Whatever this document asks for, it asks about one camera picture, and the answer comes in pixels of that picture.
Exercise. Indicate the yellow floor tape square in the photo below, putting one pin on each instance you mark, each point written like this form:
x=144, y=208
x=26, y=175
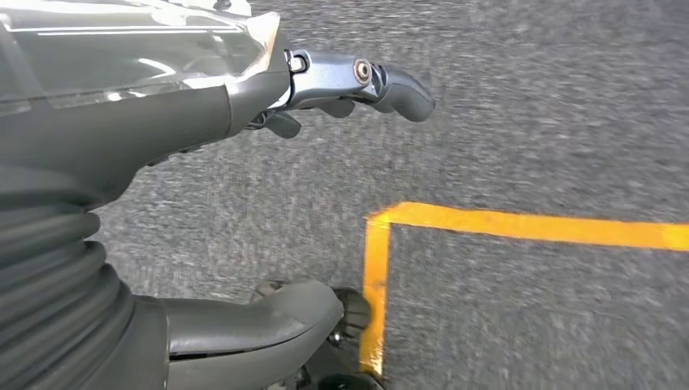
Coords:
x=511, y=223

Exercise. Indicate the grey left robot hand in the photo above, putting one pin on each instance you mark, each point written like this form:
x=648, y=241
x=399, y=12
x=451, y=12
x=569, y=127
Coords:
x=134, y=107

